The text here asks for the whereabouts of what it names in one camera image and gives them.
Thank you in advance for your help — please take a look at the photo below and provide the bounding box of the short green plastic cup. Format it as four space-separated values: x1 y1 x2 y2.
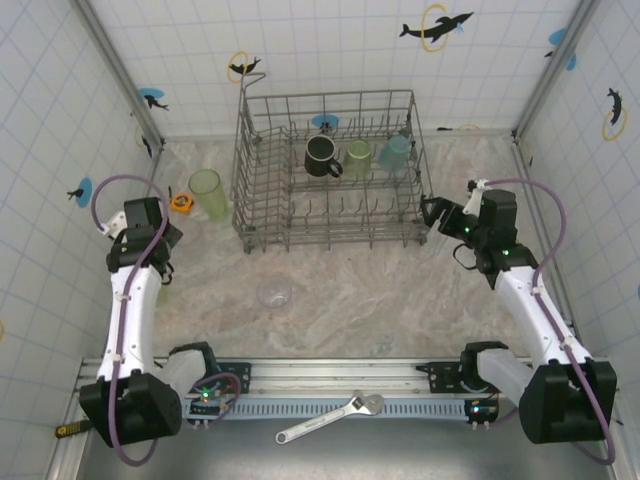
344 139 374 177

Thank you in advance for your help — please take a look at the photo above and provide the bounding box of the blue oval fish sticker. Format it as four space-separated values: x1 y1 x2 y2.
310 113 340 135
137 87 170 112
66 177 94 209

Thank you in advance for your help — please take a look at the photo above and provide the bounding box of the yellow black handled screwdriver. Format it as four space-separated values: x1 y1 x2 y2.
54 421 94 440

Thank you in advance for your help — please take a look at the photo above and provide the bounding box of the silver adjustable wrench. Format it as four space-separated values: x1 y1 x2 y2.
275 392 385 445

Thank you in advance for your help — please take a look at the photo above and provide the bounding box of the tall green plastic cup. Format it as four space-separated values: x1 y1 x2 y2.
188 168 230 221

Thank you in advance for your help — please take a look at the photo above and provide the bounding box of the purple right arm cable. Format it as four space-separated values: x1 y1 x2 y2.
469 177 617 466

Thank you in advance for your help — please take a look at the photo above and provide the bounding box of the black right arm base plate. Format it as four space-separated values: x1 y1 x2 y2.
415 360 481 395

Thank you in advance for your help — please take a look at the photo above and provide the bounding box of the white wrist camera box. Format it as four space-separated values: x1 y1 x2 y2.
101 211 126 236
462 178 490 216

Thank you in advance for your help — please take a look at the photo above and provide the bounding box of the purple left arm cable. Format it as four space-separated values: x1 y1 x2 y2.
91 173 241 469

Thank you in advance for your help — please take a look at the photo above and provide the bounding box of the blue patch wall sticker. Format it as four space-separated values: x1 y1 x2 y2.
543 27 578 72

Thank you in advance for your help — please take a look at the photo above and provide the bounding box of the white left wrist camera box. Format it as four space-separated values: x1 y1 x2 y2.
101 211 126 236

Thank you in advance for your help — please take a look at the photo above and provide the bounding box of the aluminium mounting rail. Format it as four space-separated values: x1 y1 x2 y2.
74 355 621 400

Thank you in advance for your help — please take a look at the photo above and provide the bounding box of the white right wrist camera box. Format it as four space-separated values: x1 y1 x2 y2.
462 178 490 216

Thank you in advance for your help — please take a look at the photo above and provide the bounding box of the slotted grey cable duct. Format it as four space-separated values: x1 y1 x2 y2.
180 398 501 420

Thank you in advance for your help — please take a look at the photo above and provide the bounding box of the orange tape measure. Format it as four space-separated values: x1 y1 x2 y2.
168 186 195 215

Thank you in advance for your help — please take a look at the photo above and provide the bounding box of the aluminium corner post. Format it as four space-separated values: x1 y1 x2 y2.
513 0 601 139
73 0 165 151

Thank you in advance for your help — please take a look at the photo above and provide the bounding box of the grey wire dish rack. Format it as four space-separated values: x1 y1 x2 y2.
230 72 435 254

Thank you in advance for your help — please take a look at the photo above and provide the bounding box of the small dolphin ring sticker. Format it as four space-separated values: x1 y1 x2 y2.
227 50 263 84

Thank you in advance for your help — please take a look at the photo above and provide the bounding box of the aluminium frame base bar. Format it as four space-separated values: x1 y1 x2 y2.
162 128 519 145

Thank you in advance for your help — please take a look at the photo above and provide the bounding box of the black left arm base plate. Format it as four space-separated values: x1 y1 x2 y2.
209 359 253 395

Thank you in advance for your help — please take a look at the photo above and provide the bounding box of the large dolphin ring sticker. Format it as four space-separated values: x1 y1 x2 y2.
398 3 475 54

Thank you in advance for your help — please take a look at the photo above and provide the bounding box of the dolphin yellow ring sticker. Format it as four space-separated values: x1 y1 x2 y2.
601 87 629 142

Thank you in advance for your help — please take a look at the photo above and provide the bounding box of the teal plastic cup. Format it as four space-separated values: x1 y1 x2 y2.
377 134 412 173

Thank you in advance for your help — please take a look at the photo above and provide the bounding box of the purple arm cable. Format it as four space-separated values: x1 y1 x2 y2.
91 173 241 469
469 177 617 466

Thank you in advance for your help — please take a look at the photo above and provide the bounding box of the black mug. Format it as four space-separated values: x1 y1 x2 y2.
304 134 345 179

